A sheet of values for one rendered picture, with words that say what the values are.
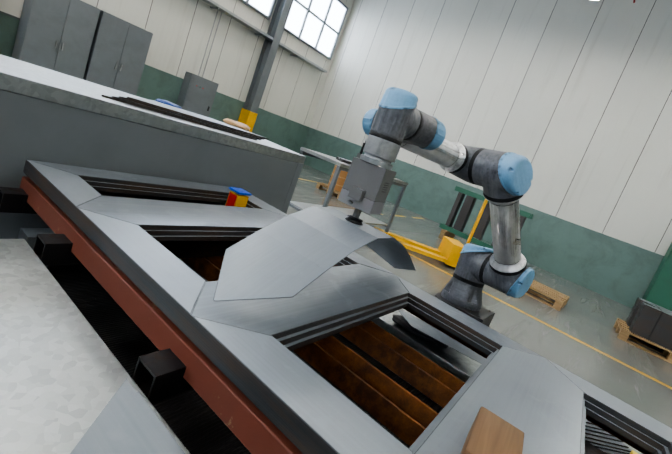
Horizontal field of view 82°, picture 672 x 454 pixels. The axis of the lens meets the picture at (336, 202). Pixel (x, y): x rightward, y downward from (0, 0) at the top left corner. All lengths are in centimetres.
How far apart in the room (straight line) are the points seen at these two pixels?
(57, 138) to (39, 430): 89
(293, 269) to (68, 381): 35
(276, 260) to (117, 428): 33
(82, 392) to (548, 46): 1164
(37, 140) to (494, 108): 1087
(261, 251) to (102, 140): 78
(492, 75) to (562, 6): 219
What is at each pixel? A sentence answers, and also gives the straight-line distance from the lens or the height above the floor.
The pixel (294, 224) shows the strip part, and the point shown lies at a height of 98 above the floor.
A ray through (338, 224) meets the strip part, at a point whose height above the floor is 101.
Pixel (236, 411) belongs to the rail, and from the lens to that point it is 61.
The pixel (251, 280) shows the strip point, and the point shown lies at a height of 90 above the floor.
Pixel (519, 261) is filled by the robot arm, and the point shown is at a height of 101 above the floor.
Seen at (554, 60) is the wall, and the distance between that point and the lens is 1164.
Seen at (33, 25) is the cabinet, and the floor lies 123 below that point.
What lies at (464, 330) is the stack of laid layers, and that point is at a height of 84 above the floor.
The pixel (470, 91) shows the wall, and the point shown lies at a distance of 1181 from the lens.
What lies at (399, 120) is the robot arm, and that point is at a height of 126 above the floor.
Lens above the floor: 117
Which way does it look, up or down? 8 degrees down
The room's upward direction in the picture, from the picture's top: 20 degrees clockwise
